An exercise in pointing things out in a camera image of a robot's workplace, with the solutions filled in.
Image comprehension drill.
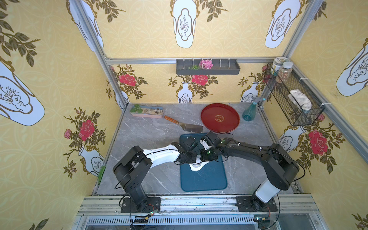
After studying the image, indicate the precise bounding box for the teal plastic tray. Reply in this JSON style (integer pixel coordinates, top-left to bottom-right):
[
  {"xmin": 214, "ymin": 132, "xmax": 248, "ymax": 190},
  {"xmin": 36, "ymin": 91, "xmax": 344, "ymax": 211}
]
[{"xmin": 179, "ymin": 133, "xmax": 228, "ymax": 192}]

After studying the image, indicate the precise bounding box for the white dough lump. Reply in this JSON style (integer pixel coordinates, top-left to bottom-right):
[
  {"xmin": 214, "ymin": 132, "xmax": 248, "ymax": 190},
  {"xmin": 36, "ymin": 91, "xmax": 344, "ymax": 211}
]
[{"xmin": 189, "ymin": 162, "xmax": 209, "ymax": 172}]

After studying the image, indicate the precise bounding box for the jar with patterned lid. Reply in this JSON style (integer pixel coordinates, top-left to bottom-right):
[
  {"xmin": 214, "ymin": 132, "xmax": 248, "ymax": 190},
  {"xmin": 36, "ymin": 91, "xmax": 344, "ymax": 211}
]
[{"xmin": 270, "ymin": 57, "xmax": 289, "ymax": 76}]

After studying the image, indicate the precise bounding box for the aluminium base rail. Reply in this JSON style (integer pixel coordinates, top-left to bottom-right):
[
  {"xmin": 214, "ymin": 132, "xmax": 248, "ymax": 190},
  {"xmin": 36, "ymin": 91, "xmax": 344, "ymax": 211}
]
[{"xmin": 72, "ymin": 194, "xmax": 328, "ymax": 230}]

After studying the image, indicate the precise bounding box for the pink artificial flower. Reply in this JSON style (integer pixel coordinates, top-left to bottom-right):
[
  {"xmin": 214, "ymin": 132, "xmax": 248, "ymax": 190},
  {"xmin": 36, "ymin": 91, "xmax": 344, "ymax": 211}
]
[{"xmin": 199, "ymin": 59, "xmax": 214, "ymax": 70}]

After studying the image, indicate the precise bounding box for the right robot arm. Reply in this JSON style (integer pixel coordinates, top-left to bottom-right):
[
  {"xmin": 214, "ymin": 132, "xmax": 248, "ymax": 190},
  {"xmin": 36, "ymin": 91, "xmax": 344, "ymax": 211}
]
[{"xmin": 200, "ymin": 132, "xmax": 300, "ymax": 211}]

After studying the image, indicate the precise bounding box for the grey wall shelf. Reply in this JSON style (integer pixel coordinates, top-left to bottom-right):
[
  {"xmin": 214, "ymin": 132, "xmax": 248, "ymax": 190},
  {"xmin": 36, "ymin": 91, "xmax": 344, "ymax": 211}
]
[{"xmin": 176, "ymin": 58, "xmax": 241, "ymax": 75}]

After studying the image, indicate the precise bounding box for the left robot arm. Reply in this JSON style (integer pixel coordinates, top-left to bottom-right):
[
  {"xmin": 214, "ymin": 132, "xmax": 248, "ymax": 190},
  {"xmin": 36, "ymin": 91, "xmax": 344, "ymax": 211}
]
[{"xmin": 113, "ymin": 138, "xmax": 206, "ymax": 212}]

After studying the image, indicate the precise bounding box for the spice jar white lid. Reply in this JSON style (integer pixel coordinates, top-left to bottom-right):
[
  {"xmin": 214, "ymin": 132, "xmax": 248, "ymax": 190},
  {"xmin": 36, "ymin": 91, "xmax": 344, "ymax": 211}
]
[{"xmin": 276, "ymin": 61, "xmax": 293, "ymax": 83}]

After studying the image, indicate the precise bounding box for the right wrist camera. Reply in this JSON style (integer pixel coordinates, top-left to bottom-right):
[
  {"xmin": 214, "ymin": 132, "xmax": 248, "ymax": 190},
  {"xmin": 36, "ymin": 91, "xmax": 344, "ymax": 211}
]
[{"xmin": 200, "ymin": 139, "xmax": 211, "ymax": 150}]

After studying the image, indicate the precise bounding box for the red round tray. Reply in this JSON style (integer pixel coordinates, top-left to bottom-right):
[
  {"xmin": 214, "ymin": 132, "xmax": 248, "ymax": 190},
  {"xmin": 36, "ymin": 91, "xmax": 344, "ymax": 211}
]
[{"xmin": 200, "ymin": 103, "xmax": 240, "ymax": 133}]

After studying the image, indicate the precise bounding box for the green spray bottle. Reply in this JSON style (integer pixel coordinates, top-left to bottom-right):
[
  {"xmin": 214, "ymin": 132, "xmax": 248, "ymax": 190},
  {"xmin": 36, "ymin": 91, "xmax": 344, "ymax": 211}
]
[{"xmin": 242, "ymin": 97, "xmax": 265, "ymax": 122}]

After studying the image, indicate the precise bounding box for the pink rectangular planter box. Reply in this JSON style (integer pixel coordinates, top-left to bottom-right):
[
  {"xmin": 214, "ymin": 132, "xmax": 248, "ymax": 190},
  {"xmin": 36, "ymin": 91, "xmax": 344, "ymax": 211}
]
[{"xmin": 130, "ymin": 104, "xmax": 163, "ymax": 118}]

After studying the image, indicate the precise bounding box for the metal dough scraper wooden handle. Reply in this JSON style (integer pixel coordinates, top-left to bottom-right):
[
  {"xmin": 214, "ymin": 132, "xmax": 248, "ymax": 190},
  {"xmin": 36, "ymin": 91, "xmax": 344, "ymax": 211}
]
[{"xmin": 164, "ymin": 116, "xmax": 203, "ymax": 133}]

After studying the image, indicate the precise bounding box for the beige cloth in basket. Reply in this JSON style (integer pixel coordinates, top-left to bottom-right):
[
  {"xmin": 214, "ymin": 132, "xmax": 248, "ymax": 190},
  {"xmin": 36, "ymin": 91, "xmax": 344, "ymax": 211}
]
[{"xmin": 288, "ymin": 89, "xmax": 312, "ymax": 110}]

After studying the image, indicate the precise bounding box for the black wire basket shelf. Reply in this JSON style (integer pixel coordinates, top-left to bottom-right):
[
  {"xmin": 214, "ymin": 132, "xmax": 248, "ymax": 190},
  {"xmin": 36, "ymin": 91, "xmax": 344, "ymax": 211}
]
[{"xmin": 264, "ymin": 63, "xmax": 325, "ymax": 126}]

